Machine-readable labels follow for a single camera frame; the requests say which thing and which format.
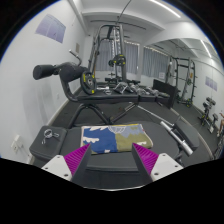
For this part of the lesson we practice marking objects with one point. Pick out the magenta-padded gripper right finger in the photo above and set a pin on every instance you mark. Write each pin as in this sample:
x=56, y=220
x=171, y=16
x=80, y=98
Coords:
x=146, y=159

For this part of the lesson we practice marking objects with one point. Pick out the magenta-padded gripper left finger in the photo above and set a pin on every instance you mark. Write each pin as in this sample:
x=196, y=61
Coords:
x=77, y=159

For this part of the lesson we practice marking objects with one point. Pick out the blue and olive printed towel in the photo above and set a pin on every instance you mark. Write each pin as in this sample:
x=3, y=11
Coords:
x=106, y=138

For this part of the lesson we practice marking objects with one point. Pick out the black padded weight bench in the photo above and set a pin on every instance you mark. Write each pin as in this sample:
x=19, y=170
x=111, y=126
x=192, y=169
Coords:
x=160, y=140

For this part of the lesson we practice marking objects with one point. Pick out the metal spring barbell collar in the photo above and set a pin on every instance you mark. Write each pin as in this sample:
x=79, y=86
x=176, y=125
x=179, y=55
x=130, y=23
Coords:
x=48, y=136

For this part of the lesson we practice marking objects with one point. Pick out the black hyperextension bench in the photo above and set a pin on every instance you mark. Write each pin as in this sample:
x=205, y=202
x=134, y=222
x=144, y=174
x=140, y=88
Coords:
x=110, y=97

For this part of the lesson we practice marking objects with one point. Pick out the black plyo box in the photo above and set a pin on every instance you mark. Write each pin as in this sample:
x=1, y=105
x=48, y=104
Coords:
x=165, y=90

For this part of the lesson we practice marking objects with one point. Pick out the black yellow-marked weight plate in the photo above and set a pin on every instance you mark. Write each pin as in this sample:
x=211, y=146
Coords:
x=87, y=83

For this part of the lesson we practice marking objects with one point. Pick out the black exercise machine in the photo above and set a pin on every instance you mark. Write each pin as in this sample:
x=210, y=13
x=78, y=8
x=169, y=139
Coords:
x=207, y=111

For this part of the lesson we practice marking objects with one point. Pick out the person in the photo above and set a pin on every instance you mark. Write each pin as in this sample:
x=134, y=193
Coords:
x=221, y=125

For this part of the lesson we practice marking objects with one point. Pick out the black power rack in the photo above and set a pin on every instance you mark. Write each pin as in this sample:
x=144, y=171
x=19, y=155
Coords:
x=189, y=81

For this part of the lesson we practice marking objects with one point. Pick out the grey window curtain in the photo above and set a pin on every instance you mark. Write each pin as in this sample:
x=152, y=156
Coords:
x=155, y=63
x=132, y=56

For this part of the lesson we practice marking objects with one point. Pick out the long ceiling light strip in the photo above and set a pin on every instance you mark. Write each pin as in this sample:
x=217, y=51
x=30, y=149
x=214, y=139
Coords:
x=165, y=8
x=206, y=49

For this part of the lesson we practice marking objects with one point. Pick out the white wall outlet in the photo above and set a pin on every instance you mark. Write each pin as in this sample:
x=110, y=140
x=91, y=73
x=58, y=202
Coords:
x=16, y=145

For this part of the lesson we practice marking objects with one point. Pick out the small purple wall poster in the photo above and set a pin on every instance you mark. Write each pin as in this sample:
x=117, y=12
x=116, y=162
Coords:
x=211, y=83

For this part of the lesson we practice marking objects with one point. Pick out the grey smith machine frame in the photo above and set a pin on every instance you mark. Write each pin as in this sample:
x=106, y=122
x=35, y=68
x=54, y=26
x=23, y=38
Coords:
x=117, y=60

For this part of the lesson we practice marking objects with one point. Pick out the small beige wall panel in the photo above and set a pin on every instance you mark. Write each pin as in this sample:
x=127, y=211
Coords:
x=78, y=48

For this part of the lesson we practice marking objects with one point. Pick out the large purple wall poster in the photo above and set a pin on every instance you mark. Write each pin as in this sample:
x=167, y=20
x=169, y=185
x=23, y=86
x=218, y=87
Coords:
x=50, y=28

